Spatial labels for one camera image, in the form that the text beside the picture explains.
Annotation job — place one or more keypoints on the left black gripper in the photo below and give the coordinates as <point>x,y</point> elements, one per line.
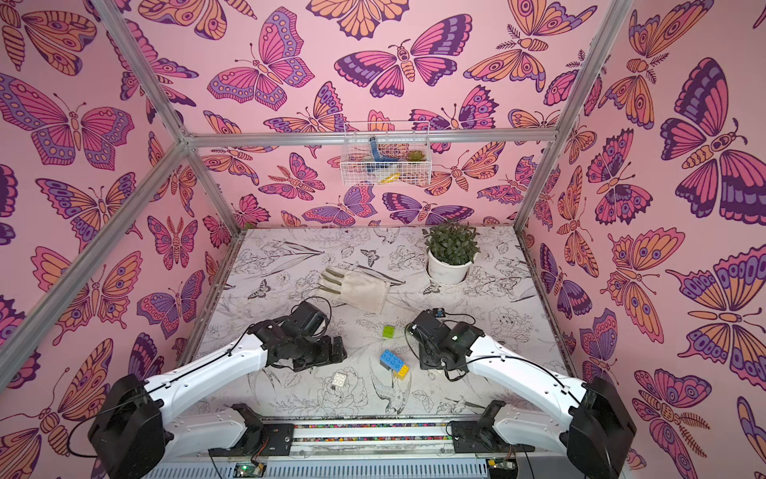
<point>328,356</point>

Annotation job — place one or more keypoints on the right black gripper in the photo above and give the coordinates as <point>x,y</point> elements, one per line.
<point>419,334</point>

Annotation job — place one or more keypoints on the lime green lego brick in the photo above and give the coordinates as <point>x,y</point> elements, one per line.
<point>389,331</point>

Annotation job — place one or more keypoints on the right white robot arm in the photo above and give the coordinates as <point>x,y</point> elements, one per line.
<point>586,421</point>

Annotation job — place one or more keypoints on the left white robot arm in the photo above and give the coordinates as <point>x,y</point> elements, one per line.
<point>140,423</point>

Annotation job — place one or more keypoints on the white lego brick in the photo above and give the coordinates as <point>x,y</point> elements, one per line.
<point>338,380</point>

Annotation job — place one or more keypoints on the beige work glove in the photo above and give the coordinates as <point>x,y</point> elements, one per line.
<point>359,290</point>

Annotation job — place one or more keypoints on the potted green plant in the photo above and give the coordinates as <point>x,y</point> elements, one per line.
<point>452,249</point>

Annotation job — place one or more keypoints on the green circuit board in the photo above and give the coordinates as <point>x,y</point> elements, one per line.
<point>249,470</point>

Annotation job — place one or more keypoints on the yellow item in basket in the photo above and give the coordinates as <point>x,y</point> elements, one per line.
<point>384,180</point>

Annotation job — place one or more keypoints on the small green plant in basket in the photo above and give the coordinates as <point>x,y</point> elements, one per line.
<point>415,156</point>

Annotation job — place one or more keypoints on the blue toy in basket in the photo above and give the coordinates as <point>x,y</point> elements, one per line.
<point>379,161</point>

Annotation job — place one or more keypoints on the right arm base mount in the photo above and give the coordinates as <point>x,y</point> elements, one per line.
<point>479,436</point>

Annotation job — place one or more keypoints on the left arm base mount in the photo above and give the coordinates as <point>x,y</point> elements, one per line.
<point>246,434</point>

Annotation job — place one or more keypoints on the white wire basket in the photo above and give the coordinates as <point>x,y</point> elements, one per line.
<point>392,152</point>

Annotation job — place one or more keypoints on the aluminium frame right post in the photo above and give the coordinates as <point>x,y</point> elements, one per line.
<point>600,48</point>

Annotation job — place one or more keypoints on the aluminium frame post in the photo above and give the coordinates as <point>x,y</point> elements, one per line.
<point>600,48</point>
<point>114,22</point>

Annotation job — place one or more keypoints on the aluminium frame left diagonal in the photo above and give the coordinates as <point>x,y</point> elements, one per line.
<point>19,346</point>

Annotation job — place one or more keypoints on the aluminium frame left post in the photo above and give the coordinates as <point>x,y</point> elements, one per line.
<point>114,22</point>

